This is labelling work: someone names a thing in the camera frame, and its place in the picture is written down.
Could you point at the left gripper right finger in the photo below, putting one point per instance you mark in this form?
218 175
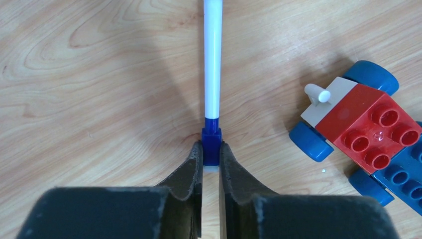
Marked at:
251 210

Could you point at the blue red block toy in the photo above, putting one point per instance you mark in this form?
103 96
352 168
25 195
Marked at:
356 114

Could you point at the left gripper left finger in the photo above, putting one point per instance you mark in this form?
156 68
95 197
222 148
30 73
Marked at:
172 209

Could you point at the blue capped pen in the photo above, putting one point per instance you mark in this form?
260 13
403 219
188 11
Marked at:
211 132

